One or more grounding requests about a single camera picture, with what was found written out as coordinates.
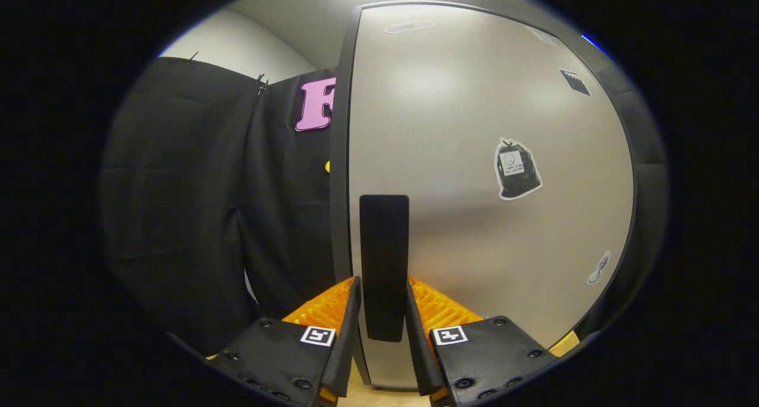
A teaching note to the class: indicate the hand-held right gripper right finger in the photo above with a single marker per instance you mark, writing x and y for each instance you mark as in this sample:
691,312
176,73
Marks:
418,359

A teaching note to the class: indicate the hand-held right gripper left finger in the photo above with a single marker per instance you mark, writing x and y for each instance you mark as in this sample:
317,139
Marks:
347,353

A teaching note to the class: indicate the dark grey cabinet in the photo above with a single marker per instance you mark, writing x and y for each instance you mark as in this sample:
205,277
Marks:
340,158

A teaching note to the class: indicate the light grey cabinet door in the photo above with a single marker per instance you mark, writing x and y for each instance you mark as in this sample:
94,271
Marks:
462,128

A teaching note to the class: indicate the black backdrop cloth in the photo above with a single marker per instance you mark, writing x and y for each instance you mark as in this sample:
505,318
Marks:
178,205

